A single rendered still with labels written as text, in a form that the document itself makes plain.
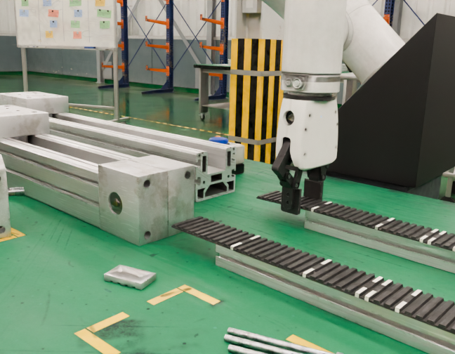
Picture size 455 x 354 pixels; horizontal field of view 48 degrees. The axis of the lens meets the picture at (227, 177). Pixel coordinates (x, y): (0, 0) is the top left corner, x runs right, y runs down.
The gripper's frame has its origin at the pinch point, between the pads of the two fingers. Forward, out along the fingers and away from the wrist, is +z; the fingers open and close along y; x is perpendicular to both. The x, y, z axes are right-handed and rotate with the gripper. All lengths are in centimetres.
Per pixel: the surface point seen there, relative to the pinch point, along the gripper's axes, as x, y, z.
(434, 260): -21.3, -2.0, 3.0
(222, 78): 667, 699, 42
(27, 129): 50, -18, -6
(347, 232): -8.8, -1.4, 2.8
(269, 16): 212, 260, -45
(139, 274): 0.8, -30.3, 3.1
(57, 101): 75, 2, -7
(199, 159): 18.0, -4.4, -3.5
